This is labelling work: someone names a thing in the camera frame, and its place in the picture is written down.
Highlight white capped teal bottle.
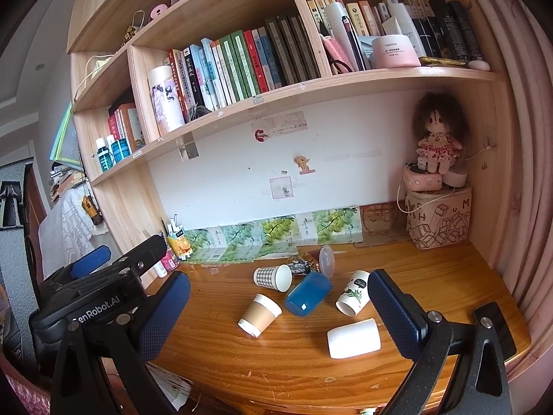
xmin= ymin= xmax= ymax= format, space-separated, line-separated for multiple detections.
xmin=96 ymin=137 xmax=113 ymax=173

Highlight white round device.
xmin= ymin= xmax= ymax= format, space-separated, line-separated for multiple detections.
xmin=441 ymin=168 xmax=469 ymax=188

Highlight blue plastic cup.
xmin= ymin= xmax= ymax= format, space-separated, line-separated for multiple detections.
xmin=284 ymin=271 xmax=332 ymax=317

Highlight pink round box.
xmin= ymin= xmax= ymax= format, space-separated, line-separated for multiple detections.
xmin=403 ymin=163 xmax=443 ymax=193

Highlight brown haired doll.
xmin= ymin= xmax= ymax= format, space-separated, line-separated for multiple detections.
xmin=410 ymin=92 xmax=471 ymax=176

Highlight checked paper cup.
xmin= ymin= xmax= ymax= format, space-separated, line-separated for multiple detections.
xmin=253 ymin=264 xmax=293 ymax=293

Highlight row of red books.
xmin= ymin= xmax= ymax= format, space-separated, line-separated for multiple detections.
xmin=108 ymin=103 xmax=146 ymax=152

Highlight pink square sticker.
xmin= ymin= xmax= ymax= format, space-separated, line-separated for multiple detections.
xmin=269 ymin=177 xmax=293 ymax=200

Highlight plain white cup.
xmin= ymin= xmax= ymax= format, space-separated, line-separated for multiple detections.
xmin=327 ymin=318 xmax=381 ymax=359

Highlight yellow keychain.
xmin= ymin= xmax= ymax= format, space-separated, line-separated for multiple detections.
xmin=82 ymin=194 xmax=104 ymax=228

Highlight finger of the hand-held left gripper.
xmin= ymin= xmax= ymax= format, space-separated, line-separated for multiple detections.
xmin=68 ymin=245 xmax=112 ymax=280
xmin=113 ymin=234 xmax=168 ymax=274

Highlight leaf print white cup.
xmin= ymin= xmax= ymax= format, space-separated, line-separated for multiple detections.
xmin=336 ymin=270 xmax=371 ymax=316

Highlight pink curtain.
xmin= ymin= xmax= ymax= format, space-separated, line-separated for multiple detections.
xmin=458 ymin=0 xmax=553 ymax=381

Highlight orange printed cardboard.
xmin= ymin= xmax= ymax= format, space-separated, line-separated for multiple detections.
xmin=356 ymin=203 xmax=415 ymax=248

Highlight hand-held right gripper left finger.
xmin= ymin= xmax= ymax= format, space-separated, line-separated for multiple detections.
xmin=49 ymin=270 xmax=191 ymax=415

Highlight crumpled foil wrapper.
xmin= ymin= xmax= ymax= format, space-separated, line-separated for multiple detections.
xmin=287 ymin=258 xmax=320 ymax=276

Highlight printed beige storage box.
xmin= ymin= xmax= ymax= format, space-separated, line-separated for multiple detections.
xmin=404 ymin=185 xmax=472 ymax=250

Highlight pink cream jar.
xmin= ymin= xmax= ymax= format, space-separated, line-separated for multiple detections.
xmin=371 ymin=35 xmax=421 ymax=69

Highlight white cord bundle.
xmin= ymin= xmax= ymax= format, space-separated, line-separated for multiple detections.
xmin=73 ymin=55 xmax=115 ymax=100

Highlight wooden bookshelf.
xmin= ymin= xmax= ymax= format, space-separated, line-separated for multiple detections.
xmin=66 ymin=0 xmax=515 ymax=269

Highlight white cable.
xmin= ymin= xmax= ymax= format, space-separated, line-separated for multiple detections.
xmin=396 ymin=145 xmax=495 ymax=214

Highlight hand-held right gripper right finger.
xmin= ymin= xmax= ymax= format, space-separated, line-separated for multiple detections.
xmin=367 ymin=269 xmax=517 ymax=415

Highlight row of green grey books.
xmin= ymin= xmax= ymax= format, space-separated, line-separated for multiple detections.
xmin=168 ymin=14 xmax=321 ymax=124

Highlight row of pale books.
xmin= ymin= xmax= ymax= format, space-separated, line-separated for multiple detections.
xmin=308 ymin=0 xmax=437 ymax=70

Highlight gold flat case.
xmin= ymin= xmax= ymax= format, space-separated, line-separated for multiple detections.
xmin=418 ymin=56 xmax=467 ymax=68

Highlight beige small bag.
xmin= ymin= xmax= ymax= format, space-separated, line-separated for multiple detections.
xmin=121 ymin=11 xmax=147 ymax=46

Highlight orange pen holder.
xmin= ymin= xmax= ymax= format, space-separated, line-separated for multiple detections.
xmin=166 ymin=214 xmax=191 ymax=262

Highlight printed paper sheet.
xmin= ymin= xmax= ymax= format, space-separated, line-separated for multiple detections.
xmin=147 ymin=363 xmax=195 ymax=411

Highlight pink cloth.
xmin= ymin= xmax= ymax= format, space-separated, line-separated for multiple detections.
xmin=0 ymin=350 xmax=51 ymax=415

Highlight pink face masks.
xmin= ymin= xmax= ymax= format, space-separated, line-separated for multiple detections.
xmin=320 ymin=35 xmax=355 ymax=74

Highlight green folder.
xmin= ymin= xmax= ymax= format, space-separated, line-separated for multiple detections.
xmin=49 ymin=101 xmax=83 ymax=169

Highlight white tube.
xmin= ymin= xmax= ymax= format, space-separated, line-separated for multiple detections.
xmin=324 ymin=2 xmax=366 ymax=72

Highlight white lace cloth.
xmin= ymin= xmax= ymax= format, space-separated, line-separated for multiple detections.
xmin=39 ymin=190 xmax=115 ymax=282

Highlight brown paper cup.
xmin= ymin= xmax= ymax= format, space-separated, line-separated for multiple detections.
xmin=237 ymin=293 xmax=283 ymax=338

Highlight figure print white cylinder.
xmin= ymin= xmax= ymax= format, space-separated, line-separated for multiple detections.
xmin=148 ymin=65 xmax=186 ymax=136

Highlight grape print box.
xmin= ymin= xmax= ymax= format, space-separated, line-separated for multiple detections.
xmin=258 ymin=215 xmax=300 ymax=256
xmin=184 ymin=227 xmax=228 ymax=262
xmin=312 ymin=206 xmax=361 ymax=246
xmin=220 ymin=222 xmax=264 ymax=260

